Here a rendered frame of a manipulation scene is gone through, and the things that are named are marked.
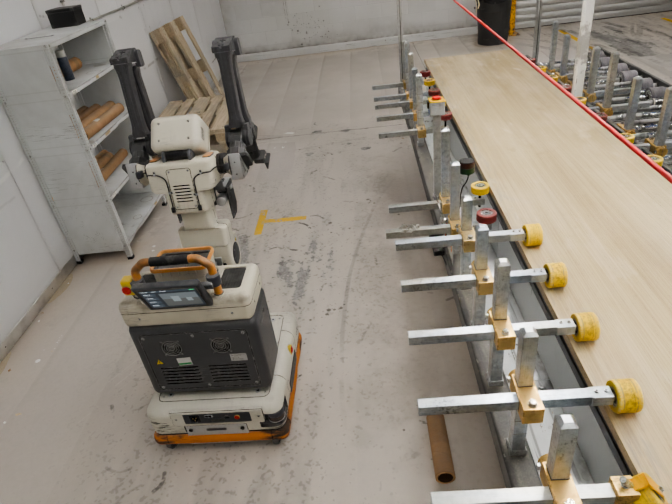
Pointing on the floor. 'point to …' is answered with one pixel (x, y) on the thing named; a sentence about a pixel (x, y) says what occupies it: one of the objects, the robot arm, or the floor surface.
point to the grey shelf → (110, 137)
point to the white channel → (583, 47)
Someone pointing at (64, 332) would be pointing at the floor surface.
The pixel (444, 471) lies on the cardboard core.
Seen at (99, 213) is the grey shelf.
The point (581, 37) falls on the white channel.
